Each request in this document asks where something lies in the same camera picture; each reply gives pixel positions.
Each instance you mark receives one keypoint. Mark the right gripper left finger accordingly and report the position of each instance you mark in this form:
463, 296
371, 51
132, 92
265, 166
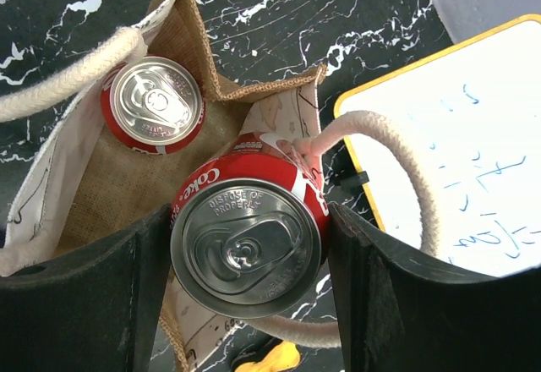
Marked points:
95, 308

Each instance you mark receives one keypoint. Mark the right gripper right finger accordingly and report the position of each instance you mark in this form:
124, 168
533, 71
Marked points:
399, 309

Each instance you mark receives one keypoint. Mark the red cola can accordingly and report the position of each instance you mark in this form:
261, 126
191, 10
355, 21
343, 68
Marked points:
153, 106
250, 228

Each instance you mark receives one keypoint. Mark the orange dog bone toy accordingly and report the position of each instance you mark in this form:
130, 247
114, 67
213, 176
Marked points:
276, 356

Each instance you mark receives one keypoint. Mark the small whiteboard orange frame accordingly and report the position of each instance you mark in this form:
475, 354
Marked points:
475, 108

